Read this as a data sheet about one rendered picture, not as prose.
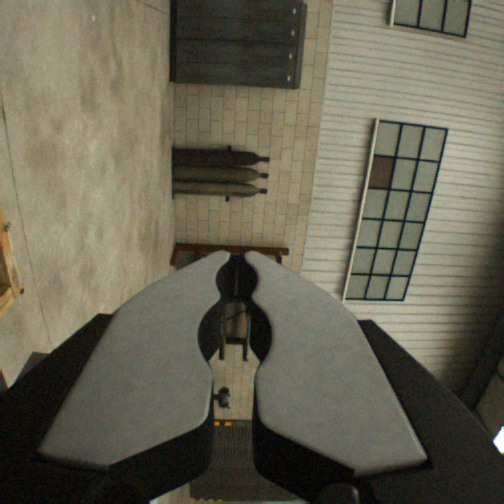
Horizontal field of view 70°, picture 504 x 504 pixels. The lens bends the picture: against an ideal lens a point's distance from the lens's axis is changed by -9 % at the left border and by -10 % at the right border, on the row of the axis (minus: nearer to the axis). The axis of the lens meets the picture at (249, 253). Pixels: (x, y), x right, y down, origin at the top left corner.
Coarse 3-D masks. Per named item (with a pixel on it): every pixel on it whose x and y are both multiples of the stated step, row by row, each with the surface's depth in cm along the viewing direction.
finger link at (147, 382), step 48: (144, 288) 10; (192, 288) 10; (144, 336) 8; (192, 336) 8; (96, 384) 7; (144, 384) 7; (192, 384) 7; (48, 432) 6; (96, 432) 6; (144, 432) 6; (192, 432) 6; (144, 480) 6; (192, 480) 7
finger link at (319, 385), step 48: (240, 288) 12; (288, 288) 10; (288, 336) 8; (336, 336) 8; (288, 384) 7; (336, 384) 7; (384, 384) 7; (288, 432) 6; (336, 432) 6; (384, 432) 6; (288, 480) 7; (336, 480) 6
